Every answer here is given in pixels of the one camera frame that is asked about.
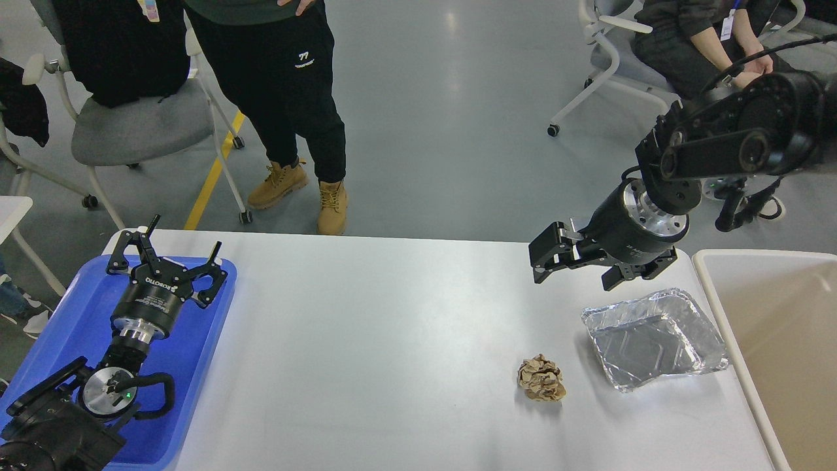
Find beige plastic bin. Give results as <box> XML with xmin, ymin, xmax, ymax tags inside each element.
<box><xmin>693</xmin><ymin>249</ymin><xmax>836</xmax><ymax>470</ymax></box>

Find grey office chair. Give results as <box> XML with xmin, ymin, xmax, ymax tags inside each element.
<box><xmin>23</xmin><ymin>1</ymin><xmax>253</xmax><ymax>229</ymax></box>

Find seated person in dark clothes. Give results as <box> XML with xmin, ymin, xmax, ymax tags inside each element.
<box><xmin>632</xmin><ymin>1</ymin><xmax>778</xmax><ymax>101</ymax></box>

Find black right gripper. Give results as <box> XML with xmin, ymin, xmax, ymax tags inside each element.
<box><xmin>528</xmin><ymin>180</ymin><xmax>689</xmax><ymax>291</ymax></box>

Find black jacket on chair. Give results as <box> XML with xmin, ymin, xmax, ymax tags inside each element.
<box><xmin>52</xmin><ymin>1</ymin><xmax>190</xmax><ymax>108</ymax></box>

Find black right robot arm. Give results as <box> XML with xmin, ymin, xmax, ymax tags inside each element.
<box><xmin>528</xmin><ymin>71</ymin><xmax>835</xmax><ymax>291</ymax></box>

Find black bag at left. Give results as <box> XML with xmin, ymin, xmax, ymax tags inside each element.
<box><xmin>1</xmin><ymin>58</ymin><xmax>50</xmax><ymax>147</ymax></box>

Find blue plastic tray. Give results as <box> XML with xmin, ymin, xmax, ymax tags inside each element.
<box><xmin>0</xmin><ymin>254</ymin><xmax>237</xmax><ymax>469</ymax></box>

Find crumpled brown paper ball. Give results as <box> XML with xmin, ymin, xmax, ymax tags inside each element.
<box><xmin>517</xmin><ymin>354</ymin><xmax>567</xmax><ymax>402</ymax></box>

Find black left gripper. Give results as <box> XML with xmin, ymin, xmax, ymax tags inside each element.
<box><xmin>106</xmin><ymin>214</ymin><xmax>229</xmax><ymax>340</ymax></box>

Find small white side table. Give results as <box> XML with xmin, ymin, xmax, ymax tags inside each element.
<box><xmin>1</xmin><ymin>196</ymin><xmax>66</xmax><ymax>297</ymax></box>

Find white office chair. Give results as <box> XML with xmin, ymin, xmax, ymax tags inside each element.
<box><xmin>547</xmin><ymin>1</ymin><xmax>674</xmax><ymax>137</ymax></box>

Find standing person in black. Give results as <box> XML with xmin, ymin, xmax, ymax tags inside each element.
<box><xmin>184</xmin><ymin>1</ymin><xmax>348</xmax><ymax>236</ymax></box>

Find aluminium foil tray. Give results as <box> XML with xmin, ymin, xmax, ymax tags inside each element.
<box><xmin>581</xmin><ymin>287</ymin><xmax>730</xmax><ymax>393</ymax></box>

